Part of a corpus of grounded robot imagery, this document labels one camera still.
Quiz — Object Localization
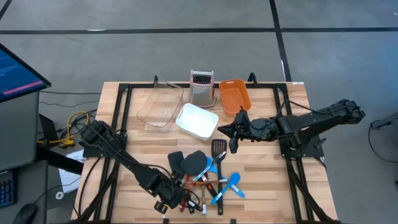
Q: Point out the wide black spatula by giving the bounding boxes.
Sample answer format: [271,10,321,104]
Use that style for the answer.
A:
[180,150,208,187]

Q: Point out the reddish wooden spoon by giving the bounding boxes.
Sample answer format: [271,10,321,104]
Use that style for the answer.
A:
[183,179,229,187]

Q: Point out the orange plastic bin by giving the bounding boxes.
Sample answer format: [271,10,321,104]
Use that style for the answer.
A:
[218,78,252,118]

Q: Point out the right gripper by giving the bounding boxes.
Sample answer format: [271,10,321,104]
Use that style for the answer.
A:
[216,108,268,154]

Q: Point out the grey stand leg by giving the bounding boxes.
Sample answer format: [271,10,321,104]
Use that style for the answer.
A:
[369,111,398,131]

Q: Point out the pink metal box grater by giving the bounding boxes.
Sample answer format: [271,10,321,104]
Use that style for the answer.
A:
[188,69,217,109]

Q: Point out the long blue silicone spoon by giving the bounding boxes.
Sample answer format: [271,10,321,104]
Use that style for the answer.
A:
[203,156,246,199]

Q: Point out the clear plastic bin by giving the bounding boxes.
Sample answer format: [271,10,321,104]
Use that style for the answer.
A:
[136,80,184,134]

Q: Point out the black aluminium table frame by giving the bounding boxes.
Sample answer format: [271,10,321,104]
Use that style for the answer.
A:
[73,82,341,224]

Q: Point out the computer monitor blue screen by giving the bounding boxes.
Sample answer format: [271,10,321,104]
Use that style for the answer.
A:
[0,42,52,103]

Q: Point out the dark wooden spoon white label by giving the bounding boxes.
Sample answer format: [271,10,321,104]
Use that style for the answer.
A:
[200,185,208,216]

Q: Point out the black monitor stand legs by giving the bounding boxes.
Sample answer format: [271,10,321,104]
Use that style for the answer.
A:
[35,113,85,175]

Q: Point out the black red handled utensil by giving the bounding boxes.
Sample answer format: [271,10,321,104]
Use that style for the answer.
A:
[201,177,218,200]

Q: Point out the white knife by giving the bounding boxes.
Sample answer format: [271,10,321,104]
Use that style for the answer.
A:
[192,151,227,182]

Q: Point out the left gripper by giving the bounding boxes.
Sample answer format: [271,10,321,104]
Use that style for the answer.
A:
[155,179,203,213]

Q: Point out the black spatula yellow handle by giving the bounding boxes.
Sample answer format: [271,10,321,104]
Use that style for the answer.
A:
[167,151,185,181]

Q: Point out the grey desk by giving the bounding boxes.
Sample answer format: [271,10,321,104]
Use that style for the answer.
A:
[0,91,50,224]

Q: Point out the white plastic bin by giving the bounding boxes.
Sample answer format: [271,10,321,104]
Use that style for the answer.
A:
[175,102,220,141]

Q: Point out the black keyboard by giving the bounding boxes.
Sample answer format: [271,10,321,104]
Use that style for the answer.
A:
[0,169,17,209]

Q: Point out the black computer mouse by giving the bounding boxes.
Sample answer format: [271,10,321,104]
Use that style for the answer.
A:
[12,203,39,224]

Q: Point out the white paper sheet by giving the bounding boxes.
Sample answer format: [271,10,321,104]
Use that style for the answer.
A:
[58,149,85,194]

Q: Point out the black floor cable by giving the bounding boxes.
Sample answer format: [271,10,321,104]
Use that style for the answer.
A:
[368,119,398,164]

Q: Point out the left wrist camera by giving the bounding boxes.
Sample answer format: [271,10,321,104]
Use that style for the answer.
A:
[154,200,169,215]

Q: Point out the yellow cable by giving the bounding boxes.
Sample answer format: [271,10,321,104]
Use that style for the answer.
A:
[36,111,90,147]

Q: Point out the short blue silicone spoon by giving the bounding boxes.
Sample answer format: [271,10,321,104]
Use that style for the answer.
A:
[210,172,241,206]

